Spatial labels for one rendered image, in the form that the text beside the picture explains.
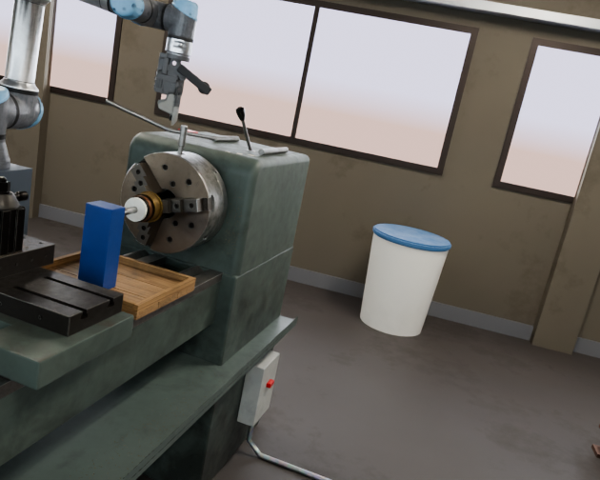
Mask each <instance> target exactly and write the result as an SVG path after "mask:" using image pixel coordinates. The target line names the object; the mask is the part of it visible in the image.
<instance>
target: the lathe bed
mask: <svg viewBox="0 0 600 480"><path fill-rule="evenodd" d="M123 256H126V257H129V258H132V259H135V260H139V261H142V262H145V263H148V264H152V265H154V266H157V267H161V268H164V269H167V270H173V271H176V272H179V273H182V274H186V275H188V276H191V277H195V278H196V280H195V284H194V285H195V286H194V290H193V291H192V292H190V293H188V294H186V295H184V296H182V297H180V298H178V299H176V300H174V301H172V302H170V303H168V304H167V305H165V306H164V307H162V308H160V309H157V310H155V311H153V312H151V313H149V314H147V315H145V316H143V317H141V318H139V319H137V320H134V319H133V325H132V333H131V338H130V339H128V340H127V341H125V342H123V343H121V344H119V345H118V346H116V347H114V348H112V349H110V350H108V351H106V352H104V353H103V354H101V355H99V356H97V357H95V358H94V359H92V360H90V361H89V362H87V363H86V364H84V365H82V366H80V367H78V368H77V369H75V370H72V371H71V372H69V373H67V374H65V375H63V376H62V377H60V378H58V379H56V380H54V381H53V382H51V383H49V384H47V385H46V386H45V387H43V388H41V389H39V390H34V389H31V388H29V387H26V386H24V385H21V384H19V383H16V382H14V381H11V380H8V379H5V378H3V377H0V466H2V465H3V464H5V463H6V462H8V461H9V460H11V458H13V457H14V456H16V455H17V454H19V453H20V452H22V451H23V450H25V449H26V448H28V447H29V446H31V445H32V444H34V443H35V442H37V441H38V440H40V439H41V438H43V437H44V436H46V435H47V434H49V433H50V432H52V431H53V430H55V429H57V428H58V427H60V426H61V425H63V424H64V423H66V422H67V421H69V420H70V419H71V418H72V417H74V416H75V415H77V414H78V413H80V412H81V411H83V410H85V409H86V408H88V407H89V406H91V405H92V404H93V403H95V402H96V401H98V400H99V399H101V398H102V397H104V396H105V395H107V394H108V393H110V392H111V391H113V390H115V389H116V388H118V387H119V386H121V385H122V384H124V383H125V382H127V381H128V380H130V379H131V378H132V377H133V376H135V375H136V374H138V373H139V372H141V371H142V370H144V369H146V368H147V367H149V366H150V365H152V364H153V363H155V362H156V361H158V360H159V359H160V358H162V357H163V356H165V355H166V354H168V353H169V352H171V351H172V350H174V349H176V348H177V347H179V346H180V345H182V344H183V343H185V342H186V341H188V340H189V339H191V338H192V337H193V336H194V335H196V334H197V333H199V332H200V331H202V330H204V329H205V328H207V327H208V326H210V325H211V324H213V322H214V316H215V311H216V305H217V299H218V294H219V289H220V283H221V280H222V275H223V273H224V272H220V271H217V270H211V269H209V270H206V271H203V270H202V269H201V268H200V266H198V265H197V266H194V267H190V268H188V269H183V268H179V267H176V266H174V265H170V264H167V263H166V258H167V256H166V255H163V254H160V253H154V254H148V253H147V251H146V250H137V251H134V252H131V253H127V254H124V255H123Z"/></svg>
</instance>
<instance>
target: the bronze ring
mask: <svg viewBox="0 0 600 480"><path fill-rule="evenodd" d="M134 197H137V198H140V199H142V200H143V201H144V202H145V204H146V206H147V215H146V217H145V218H144V219H143V220H141V221H138V222H143V223H146V222H148V223H152V222H155V221H157V220H158V219H159V218H160V217H161V215H162V213H163V203H162V200H161V198H160V197H159V196H158V195H157V194H156V193H155V192H152V191H143V192H141V193H140V194H137V195H135V196H133V197H132V198H134Z"/></svg>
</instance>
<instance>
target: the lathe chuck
mask: <svg viewBox="0 0 600 480"><path fill-rule="evenodd" d="M176 152H178V151H166V152H155V153H151V154H148V155H146V156H144V158H145V160H146V162H147V163H148V165H149V167H150V169H151V171H152V173H153V175H154V176H155V178H156V180H157V182H158V183H159V185H160V187H161V189H165V190H167V191H165V192H164V193H162V194H161V195H159V197H160V198H161V200H163V199H167V194H168V192H169V191H171V192H172V193H173V194H174V196H175V197H180V198H210V196H211V198H212V210H202V211H198V212H176V213H173V212H171V213H167V214H168V215H169V216H170V217H169V218H164V219H163V221H162V224H161V226H160V228H159V230H158V232H157V234H156V236H155V238H154V240H153V243H152V245H151V247H150V249H151V250H154V251H157V252H161V253H177V252H181V251H184V250H188V249H191V248H194V247H196V246H199V245H201V244H202V243H204V242H205V241H207V240H208V239H209V238H210V237H211V236H212V235H213V233H214V232H215V230H216V229H217V227H218V225H219V222H220V219H221V216H222V211H223V196H222V191H221V188H220V185H219V182H218V180H217V178H216V176H215V175H214V173H213V171H212V170H211V169H210V167H209V166H208V165H207V164H206V163H205V162H203V161H202V160H201V159H199V158H198V157H196V156H194V155H192V154H189V153H186V152H183V154H185V155H183V154H178V153H176ZM136 164H137V163H134V164H133V165H132V167H131V168H130V169H132V168H133V167H135V166H136ZM135 181H136V179H135V177H134V176H133V174H132V172H131V170H129V171H128V173H127V175H126V177H125V179H124V182H123V185H122V189H121V206H122V207H125V204H126V202H127V201H128V200H129V199H131V198H132V197H133V196H135V195H136V193H135V192H136V191H137V188H136V187H135V185H134V182H135ZM124 219H125V222H126V224H127V226H128V228H129V230H130V232H131V233H132V234H133V236H134V237H135V238H136V236H137V234H138V232H139V229H138V228H137V227H138V225H139V222H133V221H131V220H129V218H128V217H127V215H125V217H124ZM207 234H208V237H207V238H206V239H204V240H203V241H201V240H202V239H203V238H204V237H205V236H206V235H207Z"/></svg>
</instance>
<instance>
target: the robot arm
mask: <svg viewBox="0 0 600 480"><path fill-rule="evenodd" d="M79 1H82V2H84V3H87V4H90V5H92V6H95V7H97V8H99V9H102V10H106V11H109V12H111V13H113V14H116V15H118V16H120V17H122V18H124V19H128V20H131V22H133V23H135V24H138V25H140V26H143V27H150V28H155V29H159V30H166V31H167V32H168V38H167V44H166V49H165V51H166V53H163V52H160V55H159V61H158V67H157V72H155V75H156V77H155V76H154V79H155V80H154V82H155V84H154V87H153V88H154V91H156V92H160V93H162V94H166V95H167V96H166V98H165V99H160V100H158V102H157V104H158V108H159V109H160V110H163V111H165V112H167V113H169V114H170V120H169V121H171V126H173V125H174V124H175V123H176V121H177V117H178V112H179V107H180V101H181V96H182V93H183V88H184V82H185V80H186V79H188V80H189V81H190V82H191V83H192V84H193V85H194V86H195V87H196V88H198V90H199V92H200V93H202V94H206V95H208V94H209V93H210V92H211V88H210V85H209V83H207V82H203V81H202V80H201V79H199V78H198V77H197V76H196V75H195V74H193V73H192V72H191V71H190V70H188V69H187V68H186V67H185V66H184V65H182V64H181V61H184V62H190V59H189V57H190V56H191V50H192V45H193V39H194V34H195V29H196V23H197V21H198V20H197V16H198V9H199V8H198V5H197V4H196V3H194V2H192V1H190V0H173V2H172V4H167V3H163V2H158V1H155V0H79ZM49 2H51V0H13V8H12V16H11V23H10V38H9V45H8V53H7V61H6V69H5V77H4V78H3V79H1V80H0V170H5V169H8V168H9V167H10V158H9V153H8V149H7V145H6V130H11V129H17V130H23V129H28V128H31V127H34V126H35V125H37V124H38V123H39V121H40V120H41V118H42V116H43V111H44V109H43V104H42V103H41V100H40V98H39V97H38V93H39V89H38V88H36V86H35V84H34V81H35V74H36V68H37V60H38V53H39V47H40V39H41V32H42V26H43V18H44V11H45V6H46V5H47V4H48V3H49ZM173 61H175V62H176V65H175V66H174V65H173V64H172V62H173Z"/></svg>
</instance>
